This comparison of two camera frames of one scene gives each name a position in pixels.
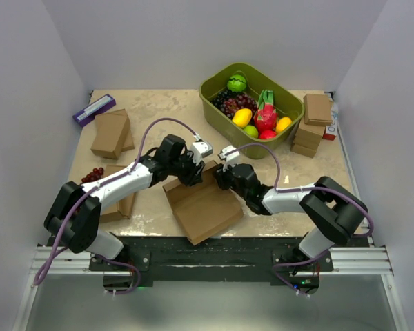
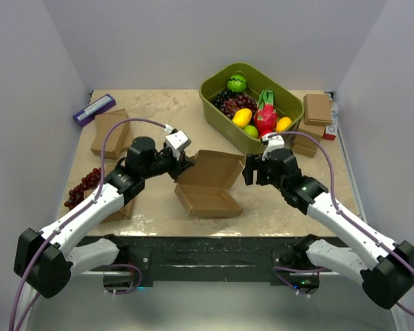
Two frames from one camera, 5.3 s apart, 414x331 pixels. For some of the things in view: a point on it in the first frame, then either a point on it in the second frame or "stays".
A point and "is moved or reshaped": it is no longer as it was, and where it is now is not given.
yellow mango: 242,117 stays
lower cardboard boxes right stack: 307,138 stays
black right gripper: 221,176 -> 251,165
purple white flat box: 96,107 stays
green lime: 252,131 stays
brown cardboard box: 204,209 is moved or reshaped
